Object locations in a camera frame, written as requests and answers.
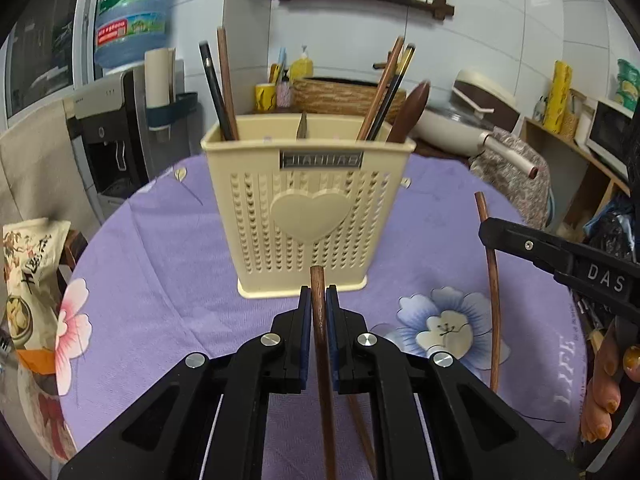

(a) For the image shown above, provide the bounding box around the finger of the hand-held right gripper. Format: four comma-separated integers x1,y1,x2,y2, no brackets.
478,217,581,275

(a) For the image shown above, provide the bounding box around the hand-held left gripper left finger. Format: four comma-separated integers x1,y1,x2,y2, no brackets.
57,285,313,480

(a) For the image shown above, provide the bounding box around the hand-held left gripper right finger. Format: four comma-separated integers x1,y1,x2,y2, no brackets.
325,285,581,480

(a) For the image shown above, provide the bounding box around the brown wooden chopstick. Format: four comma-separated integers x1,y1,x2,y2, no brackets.
474,191,502,393
356,36,405,142
347,394,378,480
216,27,241,141
309,265,336,480

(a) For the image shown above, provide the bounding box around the cream plastic utensil holder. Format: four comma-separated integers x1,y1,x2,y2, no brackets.
200,114,417,300

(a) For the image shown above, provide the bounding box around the person's right hand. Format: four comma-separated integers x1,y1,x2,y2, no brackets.
580,320,640,443

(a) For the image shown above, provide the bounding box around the floral cloth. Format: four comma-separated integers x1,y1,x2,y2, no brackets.
470,127,553,231

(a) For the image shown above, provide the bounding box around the black plastic bag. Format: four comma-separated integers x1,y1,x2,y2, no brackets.
585,195,640,261

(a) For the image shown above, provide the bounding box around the wooden shelf unit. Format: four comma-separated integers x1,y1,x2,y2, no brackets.
520,117,636,231

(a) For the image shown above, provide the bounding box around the white microwave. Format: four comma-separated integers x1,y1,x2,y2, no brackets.
575,97,638,181

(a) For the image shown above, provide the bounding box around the glass jar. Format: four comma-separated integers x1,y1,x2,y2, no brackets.
560,89,586,138

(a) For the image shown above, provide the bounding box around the cream pan with lid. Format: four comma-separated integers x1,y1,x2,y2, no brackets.
412,102,540,179

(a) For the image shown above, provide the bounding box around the purple floral tablecloth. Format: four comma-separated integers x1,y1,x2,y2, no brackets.
55,152,591,480

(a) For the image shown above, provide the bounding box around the yellow roll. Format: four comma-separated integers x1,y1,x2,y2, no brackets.
542,60,573,133

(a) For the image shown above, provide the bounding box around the brown and cream rice cooker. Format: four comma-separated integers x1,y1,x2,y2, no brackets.
452,69,521,118

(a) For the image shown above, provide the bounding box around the green packets stack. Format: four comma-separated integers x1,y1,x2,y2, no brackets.
616,58,640,107

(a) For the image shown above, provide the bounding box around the woven basin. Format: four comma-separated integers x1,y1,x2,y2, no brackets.
290,76,420,123

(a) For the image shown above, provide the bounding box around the yellow cup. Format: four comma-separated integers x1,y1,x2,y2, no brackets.
255,83,277,112

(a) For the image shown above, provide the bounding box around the orange bag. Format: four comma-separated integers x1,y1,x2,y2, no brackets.
17,347,58,376

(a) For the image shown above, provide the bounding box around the yellow soap bottle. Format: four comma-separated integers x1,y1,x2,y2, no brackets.
290,46,314,81

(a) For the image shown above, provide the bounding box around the printed snack bag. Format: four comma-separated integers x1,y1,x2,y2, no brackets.
2,217,72,348

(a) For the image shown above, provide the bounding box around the grey water dispenser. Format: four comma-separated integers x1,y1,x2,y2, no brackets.
65,62,201,211

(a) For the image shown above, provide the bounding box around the beige cup tube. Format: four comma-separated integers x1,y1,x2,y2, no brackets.
144,47,177,108

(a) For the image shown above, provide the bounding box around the blue water bottle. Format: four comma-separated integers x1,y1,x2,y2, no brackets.
94,0,175,70

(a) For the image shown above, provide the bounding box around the sliding window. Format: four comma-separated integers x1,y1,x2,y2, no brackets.
0,0,101,126

